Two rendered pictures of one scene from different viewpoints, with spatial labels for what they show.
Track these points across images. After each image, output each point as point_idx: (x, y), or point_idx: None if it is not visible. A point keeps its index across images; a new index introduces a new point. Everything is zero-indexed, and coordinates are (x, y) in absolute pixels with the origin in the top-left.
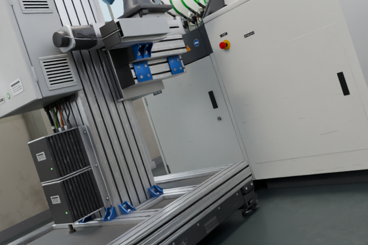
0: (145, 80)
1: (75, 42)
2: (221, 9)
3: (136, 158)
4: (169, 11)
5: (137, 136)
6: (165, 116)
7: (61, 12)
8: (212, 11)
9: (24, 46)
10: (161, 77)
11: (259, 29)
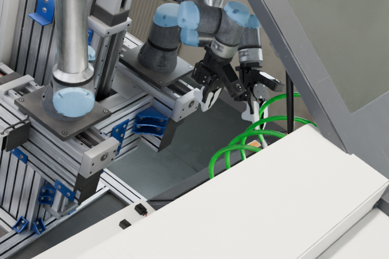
0: (15, 155)
1: None
2: (107, 217)
3: (25, 190)
4: (261, 145)
5: (36, 180)
6: None
7: (25, 29)
8: (140, 208)
9: None
10: (38, 173)
11: None
